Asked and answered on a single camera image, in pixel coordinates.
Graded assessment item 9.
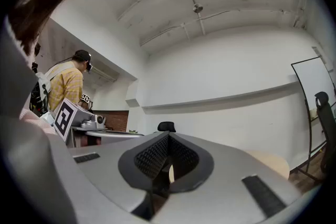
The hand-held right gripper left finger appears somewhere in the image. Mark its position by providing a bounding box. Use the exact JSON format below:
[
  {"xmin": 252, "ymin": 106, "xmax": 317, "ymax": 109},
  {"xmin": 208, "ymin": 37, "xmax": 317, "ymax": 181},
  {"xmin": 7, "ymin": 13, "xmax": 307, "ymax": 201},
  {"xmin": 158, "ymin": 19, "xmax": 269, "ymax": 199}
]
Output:
[{"xmin": 118, "ymin": 131, "xmax": 171, "ymax": 191}]

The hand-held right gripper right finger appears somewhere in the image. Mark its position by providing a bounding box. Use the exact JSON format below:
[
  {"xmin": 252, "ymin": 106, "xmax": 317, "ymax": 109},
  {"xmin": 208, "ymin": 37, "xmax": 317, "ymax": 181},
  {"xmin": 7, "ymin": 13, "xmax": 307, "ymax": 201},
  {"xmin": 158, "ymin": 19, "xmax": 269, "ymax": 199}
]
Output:
[{"xmin": 169, "ymin": 132, "xmax": 215, "ymax": 194}]

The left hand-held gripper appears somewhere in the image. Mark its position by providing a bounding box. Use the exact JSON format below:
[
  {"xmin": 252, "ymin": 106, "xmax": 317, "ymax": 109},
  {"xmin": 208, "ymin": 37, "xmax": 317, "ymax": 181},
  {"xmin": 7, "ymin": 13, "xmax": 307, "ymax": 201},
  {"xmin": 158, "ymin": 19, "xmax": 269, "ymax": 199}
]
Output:
[{"xmin": 54, "ymin": 98, "xmax": 144, "ymax": 149}]

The person's left forearm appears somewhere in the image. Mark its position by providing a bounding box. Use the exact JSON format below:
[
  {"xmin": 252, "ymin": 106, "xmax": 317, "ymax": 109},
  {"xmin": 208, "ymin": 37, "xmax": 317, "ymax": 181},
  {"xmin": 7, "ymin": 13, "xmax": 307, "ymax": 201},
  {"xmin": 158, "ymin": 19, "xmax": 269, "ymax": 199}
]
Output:
[{"xmin": 19, "ymin": 108, "xmax": 57, "ymax": 135}]

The wide black high-back office chair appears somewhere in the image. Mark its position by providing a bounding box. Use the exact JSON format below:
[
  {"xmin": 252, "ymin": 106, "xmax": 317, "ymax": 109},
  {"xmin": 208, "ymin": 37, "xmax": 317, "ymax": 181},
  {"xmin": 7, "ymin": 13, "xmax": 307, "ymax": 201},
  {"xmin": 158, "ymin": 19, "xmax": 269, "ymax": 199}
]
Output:
[{"xmin": 157, "ymin": 121, "xmax": 176, "ymax": 133}]

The slim black office chair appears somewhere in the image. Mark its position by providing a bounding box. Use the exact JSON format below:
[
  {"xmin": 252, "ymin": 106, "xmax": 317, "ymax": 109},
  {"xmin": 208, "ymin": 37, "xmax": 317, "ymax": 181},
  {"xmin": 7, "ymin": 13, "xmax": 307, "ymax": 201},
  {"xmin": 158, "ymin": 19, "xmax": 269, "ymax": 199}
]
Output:
[{"xmin": 314, "ymin": 91, "xmax": 336, "ymax": 182}]

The whiteboard on black stand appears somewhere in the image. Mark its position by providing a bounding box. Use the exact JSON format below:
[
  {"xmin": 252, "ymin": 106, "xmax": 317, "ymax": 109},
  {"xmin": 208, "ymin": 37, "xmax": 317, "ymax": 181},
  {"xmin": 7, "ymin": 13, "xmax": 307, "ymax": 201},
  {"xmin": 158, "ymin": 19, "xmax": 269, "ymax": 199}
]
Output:
[{"xmin": 290, "ymin": 56, "xmax": 336, "ymax": 182}]

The white wall air conditioner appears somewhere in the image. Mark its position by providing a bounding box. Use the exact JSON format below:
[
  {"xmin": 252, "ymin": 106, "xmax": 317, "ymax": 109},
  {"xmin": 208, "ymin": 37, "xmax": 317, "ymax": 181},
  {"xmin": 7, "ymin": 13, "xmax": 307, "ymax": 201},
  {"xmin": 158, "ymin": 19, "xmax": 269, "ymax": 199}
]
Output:
[{"xmin": 89, "ymin": 65, "xmax": 120, "ymax": 83}]

